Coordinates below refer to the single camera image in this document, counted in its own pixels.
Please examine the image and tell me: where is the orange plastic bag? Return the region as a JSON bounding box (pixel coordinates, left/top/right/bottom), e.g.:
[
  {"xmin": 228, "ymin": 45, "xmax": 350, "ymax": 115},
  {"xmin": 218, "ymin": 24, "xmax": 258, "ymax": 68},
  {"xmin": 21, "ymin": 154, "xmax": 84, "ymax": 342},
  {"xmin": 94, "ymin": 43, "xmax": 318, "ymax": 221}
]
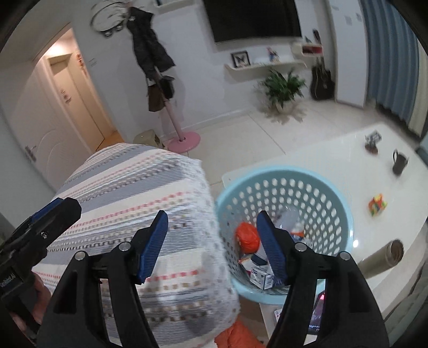
[{"xmin": 235, "ymin": 222, "xmax": 261, "ymax": 253}]

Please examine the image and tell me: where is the small dark desk ornament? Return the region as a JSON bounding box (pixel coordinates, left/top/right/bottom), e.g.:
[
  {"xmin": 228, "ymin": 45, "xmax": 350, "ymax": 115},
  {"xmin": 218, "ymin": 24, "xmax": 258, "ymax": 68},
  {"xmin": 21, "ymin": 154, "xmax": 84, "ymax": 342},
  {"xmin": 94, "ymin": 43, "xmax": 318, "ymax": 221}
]
[{"xmin": 364, "ymin": 131, "xmax": 382, "ymax": 154}]

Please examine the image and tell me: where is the pink coat rack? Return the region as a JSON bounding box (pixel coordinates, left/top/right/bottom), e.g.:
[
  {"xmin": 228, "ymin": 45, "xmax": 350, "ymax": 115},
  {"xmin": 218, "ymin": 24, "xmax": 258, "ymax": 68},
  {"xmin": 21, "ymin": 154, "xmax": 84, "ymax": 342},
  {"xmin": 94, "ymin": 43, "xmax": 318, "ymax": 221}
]
[{"xmin": 147, "ymin": 67, "xmax": 200, "ymax": 154}]

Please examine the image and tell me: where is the striped woven cloth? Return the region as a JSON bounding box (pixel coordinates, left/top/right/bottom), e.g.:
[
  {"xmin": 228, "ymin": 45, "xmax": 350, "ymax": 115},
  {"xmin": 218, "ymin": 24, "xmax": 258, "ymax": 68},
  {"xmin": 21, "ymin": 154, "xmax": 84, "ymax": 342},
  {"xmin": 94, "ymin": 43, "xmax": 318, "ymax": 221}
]
[{"xmin": 32, "ymin": 142, "xmax": 241, "ymax": 348}]

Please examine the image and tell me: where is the white red box shelf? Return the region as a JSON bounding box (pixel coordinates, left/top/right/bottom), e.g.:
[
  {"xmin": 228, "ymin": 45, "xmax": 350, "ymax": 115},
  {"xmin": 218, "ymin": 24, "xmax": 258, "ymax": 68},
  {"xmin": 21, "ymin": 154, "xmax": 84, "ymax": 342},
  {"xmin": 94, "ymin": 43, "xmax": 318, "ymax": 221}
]
[{"xmin": 292, "ymin": 42, "xmax": 324, "ymax": 57}]

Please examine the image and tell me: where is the blue white carton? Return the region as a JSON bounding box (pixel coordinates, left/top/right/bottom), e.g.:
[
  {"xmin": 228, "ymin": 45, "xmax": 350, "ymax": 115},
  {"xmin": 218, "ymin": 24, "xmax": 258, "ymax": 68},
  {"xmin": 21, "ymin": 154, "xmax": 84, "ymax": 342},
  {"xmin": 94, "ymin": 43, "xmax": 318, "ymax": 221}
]
[{"xmin": 249, "ymin": 264, "xmax": 278, "ymax": 290}]

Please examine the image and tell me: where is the light blue plastic basket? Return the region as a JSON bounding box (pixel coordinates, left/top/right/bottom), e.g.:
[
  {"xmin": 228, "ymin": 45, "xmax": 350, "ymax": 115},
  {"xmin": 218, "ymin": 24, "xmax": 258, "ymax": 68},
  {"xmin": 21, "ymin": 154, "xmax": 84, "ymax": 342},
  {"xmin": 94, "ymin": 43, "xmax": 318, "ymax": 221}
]
[{"xmin": 214, "ymin": 167, "xmax": 354, "ymax": 297}]

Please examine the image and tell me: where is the black hanging bag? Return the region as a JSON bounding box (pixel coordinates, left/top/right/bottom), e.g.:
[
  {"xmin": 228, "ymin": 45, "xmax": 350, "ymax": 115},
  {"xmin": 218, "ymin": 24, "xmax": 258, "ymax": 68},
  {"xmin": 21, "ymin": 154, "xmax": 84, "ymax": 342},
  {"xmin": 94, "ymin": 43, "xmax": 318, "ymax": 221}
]
[{"xmin": 160, "ymin": 76, "xmax": 175, "ymax": 100}]

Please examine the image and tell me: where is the white wall shelf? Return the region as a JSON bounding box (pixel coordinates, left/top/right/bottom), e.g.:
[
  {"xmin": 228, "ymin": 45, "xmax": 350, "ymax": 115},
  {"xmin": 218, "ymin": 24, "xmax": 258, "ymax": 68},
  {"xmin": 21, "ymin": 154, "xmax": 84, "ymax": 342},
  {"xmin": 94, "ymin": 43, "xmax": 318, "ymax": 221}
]
[{"xmin": 224, "ymin": 59, "xmax": 307, "ymax": 80}]

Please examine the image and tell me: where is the clear plastic bottle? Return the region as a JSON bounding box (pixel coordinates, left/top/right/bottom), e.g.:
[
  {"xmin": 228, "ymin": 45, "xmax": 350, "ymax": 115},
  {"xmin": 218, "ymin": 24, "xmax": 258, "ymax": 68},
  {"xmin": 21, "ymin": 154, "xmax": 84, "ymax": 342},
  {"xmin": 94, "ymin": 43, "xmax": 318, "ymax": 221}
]
[{"xmin": 274, "ymin": 207, "xmax": 308, "ymax": 235}]

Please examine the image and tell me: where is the black guitar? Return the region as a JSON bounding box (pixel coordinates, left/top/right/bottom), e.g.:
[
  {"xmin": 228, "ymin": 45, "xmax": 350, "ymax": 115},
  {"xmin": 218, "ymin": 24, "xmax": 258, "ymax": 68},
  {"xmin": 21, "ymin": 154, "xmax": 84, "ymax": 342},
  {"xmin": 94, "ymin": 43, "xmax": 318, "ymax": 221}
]
[{"xmin": 310, "ymin": 29, "xmax": 335, "ymax": 100}]

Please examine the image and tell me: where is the white hallway door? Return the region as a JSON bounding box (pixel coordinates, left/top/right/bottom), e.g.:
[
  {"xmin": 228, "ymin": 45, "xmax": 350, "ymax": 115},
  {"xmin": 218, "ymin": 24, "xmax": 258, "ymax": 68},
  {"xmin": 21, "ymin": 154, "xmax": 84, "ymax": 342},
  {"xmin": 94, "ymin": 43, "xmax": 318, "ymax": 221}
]
[{"xmin": 48, "ymin": 57, "xmax": 112, "ymax": 144}]

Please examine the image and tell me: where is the brown hanging bag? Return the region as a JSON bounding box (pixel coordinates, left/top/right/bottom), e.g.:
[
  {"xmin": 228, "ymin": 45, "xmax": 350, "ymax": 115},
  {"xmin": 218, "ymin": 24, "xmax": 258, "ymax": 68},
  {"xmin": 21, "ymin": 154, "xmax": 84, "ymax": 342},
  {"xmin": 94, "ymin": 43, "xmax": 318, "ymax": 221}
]
[{"xmin": 148, "ymin": 84, "xmax": 164, "ymax": 112}]

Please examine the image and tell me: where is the green potted plant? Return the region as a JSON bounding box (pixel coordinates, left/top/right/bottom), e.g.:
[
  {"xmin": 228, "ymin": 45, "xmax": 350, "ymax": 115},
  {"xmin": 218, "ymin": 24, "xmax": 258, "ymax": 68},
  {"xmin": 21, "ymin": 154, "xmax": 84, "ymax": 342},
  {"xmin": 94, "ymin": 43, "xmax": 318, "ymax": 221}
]
[{"xmin": 256, "ymin": 69, "xmax": 306, "ymax": 112}]

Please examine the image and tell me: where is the white tall cabinet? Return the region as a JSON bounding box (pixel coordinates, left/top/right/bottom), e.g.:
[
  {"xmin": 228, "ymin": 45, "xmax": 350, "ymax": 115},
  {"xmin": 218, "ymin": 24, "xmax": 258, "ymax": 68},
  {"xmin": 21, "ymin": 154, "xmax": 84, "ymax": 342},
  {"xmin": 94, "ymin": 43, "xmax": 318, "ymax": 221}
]
[{"xmin": 326, "ymin": 0, "xmax": 370, "ymax": 108}]

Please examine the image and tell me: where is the black mug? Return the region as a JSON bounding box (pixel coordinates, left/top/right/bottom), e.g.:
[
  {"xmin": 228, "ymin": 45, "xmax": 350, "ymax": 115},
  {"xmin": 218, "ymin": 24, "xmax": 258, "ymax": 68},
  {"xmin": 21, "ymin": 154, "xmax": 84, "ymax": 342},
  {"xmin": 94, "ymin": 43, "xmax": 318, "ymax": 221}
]
[{"xmin": 392, "ymin": 149, "xmax": 409, "ymax": 175}]

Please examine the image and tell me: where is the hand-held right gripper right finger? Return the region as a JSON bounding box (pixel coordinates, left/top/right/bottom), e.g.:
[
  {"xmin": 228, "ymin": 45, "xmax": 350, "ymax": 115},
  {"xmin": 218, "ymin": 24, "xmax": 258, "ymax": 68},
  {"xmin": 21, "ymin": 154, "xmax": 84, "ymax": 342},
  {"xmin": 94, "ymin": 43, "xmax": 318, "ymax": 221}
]
[{"xmin": 256, "ymin": 210, "xmax": 390, "ymax": 348}]

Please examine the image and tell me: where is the grey metal thermos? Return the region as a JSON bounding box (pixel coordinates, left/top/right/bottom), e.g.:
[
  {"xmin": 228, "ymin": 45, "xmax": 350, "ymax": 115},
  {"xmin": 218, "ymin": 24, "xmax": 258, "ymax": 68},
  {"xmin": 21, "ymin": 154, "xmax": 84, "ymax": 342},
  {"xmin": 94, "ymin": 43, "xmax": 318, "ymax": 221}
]
[{"xmin": 358, "ymin": 239, "xmax": 405, "ymax": 278}]

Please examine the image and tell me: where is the white open door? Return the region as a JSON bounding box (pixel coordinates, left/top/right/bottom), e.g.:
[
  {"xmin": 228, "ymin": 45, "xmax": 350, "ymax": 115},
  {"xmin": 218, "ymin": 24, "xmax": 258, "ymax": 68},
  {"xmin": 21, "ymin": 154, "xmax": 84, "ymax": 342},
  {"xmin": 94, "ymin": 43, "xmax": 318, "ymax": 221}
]
[{"xmin": 0, "ymin": 60, "xmax": 91, "ymax": 195}]

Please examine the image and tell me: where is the colourful puzzle cube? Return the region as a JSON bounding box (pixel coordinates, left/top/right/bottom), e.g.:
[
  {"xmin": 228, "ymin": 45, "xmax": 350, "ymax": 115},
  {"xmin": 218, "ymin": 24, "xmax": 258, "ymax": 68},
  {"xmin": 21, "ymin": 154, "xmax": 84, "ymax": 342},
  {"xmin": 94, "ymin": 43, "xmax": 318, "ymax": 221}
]
[{"xmin": 368, "ymin": 193, "xmax": 388, "ymax": 216}]

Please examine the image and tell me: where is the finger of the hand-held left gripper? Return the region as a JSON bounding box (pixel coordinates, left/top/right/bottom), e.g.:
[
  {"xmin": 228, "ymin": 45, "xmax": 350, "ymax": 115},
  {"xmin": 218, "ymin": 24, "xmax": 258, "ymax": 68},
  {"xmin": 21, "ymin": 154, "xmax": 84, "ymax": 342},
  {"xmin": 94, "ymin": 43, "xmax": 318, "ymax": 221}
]
[{"xmin": 10, "ymin": 197, "xmax": 82, "ymax": 255}]

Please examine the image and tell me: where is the framed butterfly picture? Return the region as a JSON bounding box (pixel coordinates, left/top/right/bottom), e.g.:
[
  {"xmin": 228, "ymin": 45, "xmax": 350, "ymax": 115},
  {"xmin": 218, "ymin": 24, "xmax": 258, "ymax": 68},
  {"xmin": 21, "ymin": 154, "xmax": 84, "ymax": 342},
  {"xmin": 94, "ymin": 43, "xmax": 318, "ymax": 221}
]
[{"xmin": 231, "ymin": 50, "xmax": 250, "ymax": 68}]

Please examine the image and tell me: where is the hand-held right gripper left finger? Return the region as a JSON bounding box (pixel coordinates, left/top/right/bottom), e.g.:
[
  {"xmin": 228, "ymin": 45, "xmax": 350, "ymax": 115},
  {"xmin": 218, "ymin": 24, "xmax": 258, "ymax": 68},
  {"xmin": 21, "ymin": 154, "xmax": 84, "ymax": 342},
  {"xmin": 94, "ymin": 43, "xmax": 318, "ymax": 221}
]
[{"xmin": 36, "ymin": 210, "xmax": 169, "ymax": 348}]

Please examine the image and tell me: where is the dark smartphone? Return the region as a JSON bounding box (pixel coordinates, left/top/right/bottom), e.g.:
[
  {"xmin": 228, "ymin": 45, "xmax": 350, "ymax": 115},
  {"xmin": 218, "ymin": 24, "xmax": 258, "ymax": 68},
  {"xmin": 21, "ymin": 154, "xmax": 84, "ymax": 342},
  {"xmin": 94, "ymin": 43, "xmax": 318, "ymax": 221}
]
[{"xmin": 308, "ymin": 290, "xmax": 326, "ymax": 335}]

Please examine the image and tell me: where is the black wall television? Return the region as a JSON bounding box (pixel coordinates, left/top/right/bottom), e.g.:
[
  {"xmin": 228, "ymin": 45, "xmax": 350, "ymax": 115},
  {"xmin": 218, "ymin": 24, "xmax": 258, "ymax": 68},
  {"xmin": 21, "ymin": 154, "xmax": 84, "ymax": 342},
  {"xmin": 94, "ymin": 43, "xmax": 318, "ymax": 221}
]
[{"xmin": 203, "ymin": 0, "xmax": 302, "ymax": 43}]

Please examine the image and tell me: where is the beige plastic stool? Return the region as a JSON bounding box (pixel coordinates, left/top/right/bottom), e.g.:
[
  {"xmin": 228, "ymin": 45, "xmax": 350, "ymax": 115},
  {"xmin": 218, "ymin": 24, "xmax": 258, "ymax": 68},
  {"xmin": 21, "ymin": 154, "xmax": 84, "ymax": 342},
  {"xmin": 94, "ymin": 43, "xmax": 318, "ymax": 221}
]
[{"xmin": 133, "ymin": 129, "xmax": 164, "ymax": 148}]

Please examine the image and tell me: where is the blue curtain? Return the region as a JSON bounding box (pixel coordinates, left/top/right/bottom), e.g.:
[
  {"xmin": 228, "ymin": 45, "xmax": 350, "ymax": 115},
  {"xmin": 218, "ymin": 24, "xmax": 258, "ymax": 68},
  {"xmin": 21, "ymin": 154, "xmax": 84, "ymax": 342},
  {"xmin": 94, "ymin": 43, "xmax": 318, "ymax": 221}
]
[{"xmin": 363, "ymin": 0, "xmax": 428, "ymax": 134}]

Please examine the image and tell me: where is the orange cloth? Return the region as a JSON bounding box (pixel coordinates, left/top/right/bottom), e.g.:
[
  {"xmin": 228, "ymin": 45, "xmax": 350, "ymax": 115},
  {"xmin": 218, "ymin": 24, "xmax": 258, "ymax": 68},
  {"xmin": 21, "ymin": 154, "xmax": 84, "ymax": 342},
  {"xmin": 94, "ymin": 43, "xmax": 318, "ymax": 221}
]
[{"xmin": 214, "ymin": 319, "xmax": 268, "ymax": 348}]

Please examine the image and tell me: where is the person's left hand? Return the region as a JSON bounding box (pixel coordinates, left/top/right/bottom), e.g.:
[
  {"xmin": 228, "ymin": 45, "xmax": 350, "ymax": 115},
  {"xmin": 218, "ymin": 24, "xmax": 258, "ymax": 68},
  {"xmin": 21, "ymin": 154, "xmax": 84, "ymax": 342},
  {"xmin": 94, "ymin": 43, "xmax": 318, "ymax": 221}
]
[{"xmin": 10, "ymin": 278, "xmax": 52, "ymax": 330}]

